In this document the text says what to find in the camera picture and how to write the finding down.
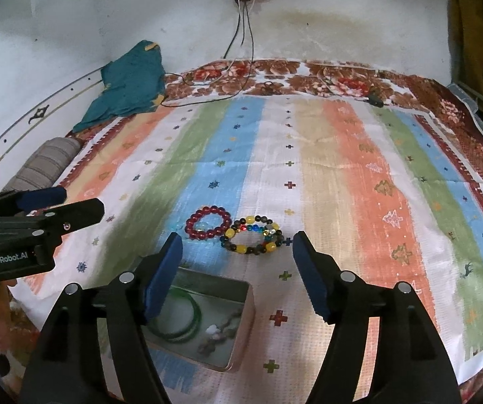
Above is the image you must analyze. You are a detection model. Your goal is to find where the colourful striped mat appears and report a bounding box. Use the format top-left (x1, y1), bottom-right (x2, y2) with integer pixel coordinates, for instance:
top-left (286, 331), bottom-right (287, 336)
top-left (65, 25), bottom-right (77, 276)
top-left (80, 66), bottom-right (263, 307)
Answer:
top-left (12, 93), bottom-right (483, 404)

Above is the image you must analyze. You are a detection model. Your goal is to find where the green bangle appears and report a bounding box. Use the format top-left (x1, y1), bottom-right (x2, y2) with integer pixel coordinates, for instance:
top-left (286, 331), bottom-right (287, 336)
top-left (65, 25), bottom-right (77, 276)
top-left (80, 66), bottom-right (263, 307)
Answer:
top-left (146, 285), bottom-right (204, 343)

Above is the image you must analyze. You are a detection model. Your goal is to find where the red bead bracelet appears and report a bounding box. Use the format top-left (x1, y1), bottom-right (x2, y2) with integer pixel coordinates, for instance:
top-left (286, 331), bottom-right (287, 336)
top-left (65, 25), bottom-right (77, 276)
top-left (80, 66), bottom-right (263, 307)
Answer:
top-left (185, 205), bottom-right (231, 241)

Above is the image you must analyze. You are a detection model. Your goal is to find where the teal cloth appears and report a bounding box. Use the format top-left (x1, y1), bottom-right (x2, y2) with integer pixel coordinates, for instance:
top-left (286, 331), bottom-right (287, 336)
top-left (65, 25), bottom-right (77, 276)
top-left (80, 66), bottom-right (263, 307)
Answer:
top-left (72, 39), bottom-right (167, 134)

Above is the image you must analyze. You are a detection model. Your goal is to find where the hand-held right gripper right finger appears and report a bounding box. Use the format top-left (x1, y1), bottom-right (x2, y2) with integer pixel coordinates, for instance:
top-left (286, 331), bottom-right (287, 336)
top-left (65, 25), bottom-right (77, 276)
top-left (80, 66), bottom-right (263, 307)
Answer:
top-left (292, 231), bottom-right (463, 404)

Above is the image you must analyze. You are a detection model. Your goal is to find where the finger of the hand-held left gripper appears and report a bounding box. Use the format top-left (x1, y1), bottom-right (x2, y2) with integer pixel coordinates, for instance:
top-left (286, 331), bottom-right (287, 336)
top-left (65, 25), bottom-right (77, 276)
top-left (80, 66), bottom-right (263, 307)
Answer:
top-left (30, 197), bottom-right (106, 237)
top-left (0, 185), bottom-right (68, 220)

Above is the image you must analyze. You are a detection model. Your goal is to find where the metal tin box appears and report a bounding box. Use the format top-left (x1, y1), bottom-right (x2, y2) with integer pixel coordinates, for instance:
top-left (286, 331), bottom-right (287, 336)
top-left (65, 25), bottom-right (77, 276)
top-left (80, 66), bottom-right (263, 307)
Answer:
top-left (140, 267), bottom-right (255, 373)

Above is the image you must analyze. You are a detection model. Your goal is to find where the dark bead bracelet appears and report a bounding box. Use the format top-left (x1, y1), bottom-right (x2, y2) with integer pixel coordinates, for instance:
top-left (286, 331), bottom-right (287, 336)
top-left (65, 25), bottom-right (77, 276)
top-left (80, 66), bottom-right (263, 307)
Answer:
top-left (197, 309), bottom-right (244, 355)

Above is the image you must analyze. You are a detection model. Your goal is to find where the white cable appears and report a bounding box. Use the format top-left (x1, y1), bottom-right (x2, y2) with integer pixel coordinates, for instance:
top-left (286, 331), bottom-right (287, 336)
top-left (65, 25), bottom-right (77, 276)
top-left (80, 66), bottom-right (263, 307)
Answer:
top-left (186, 57), bottom-right (236, 88)

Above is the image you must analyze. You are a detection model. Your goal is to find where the grey striped bolster pillow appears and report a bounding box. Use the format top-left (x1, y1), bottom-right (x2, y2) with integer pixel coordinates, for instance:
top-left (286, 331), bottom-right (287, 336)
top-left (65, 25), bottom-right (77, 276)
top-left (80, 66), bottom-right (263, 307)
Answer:
top-left (1, 136), bottom-right (83, 195)

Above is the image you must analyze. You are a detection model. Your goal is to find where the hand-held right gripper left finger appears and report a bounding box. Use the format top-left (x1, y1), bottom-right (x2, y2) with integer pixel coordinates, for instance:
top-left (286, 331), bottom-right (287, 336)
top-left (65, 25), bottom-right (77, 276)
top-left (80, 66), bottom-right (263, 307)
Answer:
top-left (22, 232), bottom-right (184, 404)

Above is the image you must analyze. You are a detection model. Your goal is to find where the white bed headboard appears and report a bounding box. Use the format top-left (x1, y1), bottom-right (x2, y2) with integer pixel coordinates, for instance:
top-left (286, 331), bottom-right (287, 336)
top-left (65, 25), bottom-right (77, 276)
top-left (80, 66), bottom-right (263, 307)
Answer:
top-left (0, 65), bottom-right (111, 197)

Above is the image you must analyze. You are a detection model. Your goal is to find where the multicolour bead bracelet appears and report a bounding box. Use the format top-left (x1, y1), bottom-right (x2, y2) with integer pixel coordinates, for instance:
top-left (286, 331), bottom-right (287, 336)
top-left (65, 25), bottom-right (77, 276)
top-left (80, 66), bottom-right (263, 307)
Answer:
top-left (220, 214), bottom-right (286, 257)

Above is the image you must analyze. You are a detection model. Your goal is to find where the black power cable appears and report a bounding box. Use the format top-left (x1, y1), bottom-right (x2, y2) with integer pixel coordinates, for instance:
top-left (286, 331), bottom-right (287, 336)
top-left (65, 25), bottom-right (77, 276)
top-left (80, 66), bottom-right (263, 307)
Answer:
top-left (159, 2), bottom-right (255, 108)
top-left (223, 3), bottom-right (243, 60)

